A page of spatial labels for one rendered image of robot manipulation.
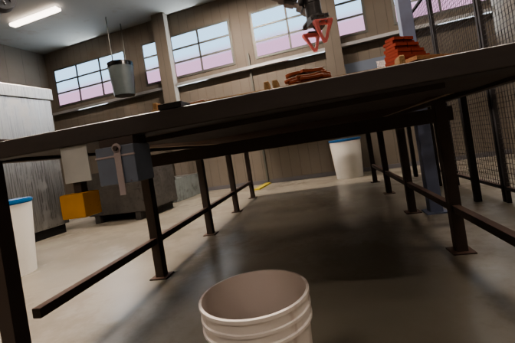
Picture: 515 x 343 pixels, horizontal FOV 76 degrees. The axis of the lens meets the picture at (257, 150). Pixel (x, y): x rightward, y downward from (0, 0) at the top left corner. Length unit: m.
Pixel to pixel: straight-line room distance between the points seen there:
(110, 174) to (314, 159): 5.71
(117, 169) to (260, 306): 0.62
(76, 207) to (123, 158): 0.23
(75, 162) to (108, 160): 0.14
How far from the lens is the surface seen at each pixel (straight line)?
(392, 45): 2.02
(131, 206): 5.18
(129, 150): 1.08
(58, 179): 5.48
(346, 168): 5.79
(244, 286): 1.11
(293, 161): 6.68
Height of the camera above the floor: 0.75
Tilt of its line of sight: level
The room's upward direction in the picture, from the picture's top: 9 degrees counter-clockwise
